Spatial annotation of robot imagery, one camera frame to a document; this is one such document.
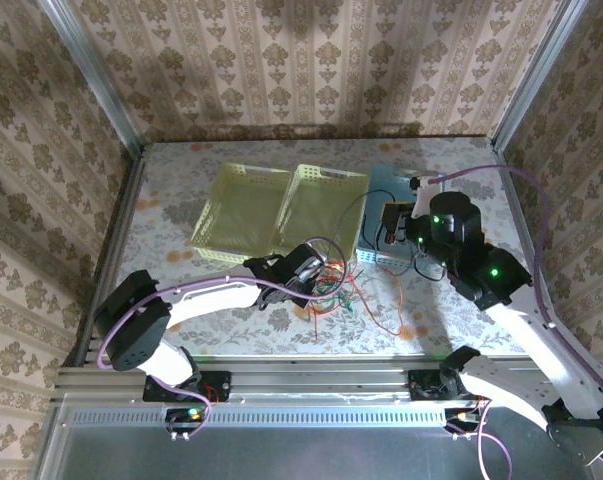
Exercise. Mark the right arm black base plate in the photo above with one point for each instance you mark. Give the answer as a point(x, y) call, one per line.
point(421, 387)

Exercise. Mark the sheet metal cover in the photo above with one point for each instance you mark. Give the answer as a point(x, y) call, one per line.
point(306, 450)

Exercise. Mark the pale yellow perforated basket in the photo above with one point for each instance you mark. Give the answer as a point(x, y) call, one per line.
point(241, 215)
point(321, 210)

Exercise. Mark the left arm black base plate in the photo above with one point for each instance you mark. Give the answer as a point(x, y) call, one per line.
point(221, 385)

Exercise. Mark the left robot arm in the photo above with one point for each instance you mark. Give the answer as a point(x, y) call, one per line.
point(216, 300)

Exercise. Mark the aluminium front rail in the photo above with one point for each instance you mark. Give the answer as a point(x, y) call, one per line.
point(321, 377)

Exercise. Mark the aluminium table side rail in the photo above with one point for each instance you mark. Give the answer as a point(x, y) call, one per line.
point(526, 240)
point(111, 250)

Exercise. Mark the light blue perforated basket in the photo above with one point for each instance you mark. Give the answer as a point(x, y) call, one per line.
point(381, 180)

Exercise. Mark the aluminium corner post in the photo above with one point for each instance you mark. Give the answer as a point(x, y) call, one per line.
point(95, 75)
point(537, 75)

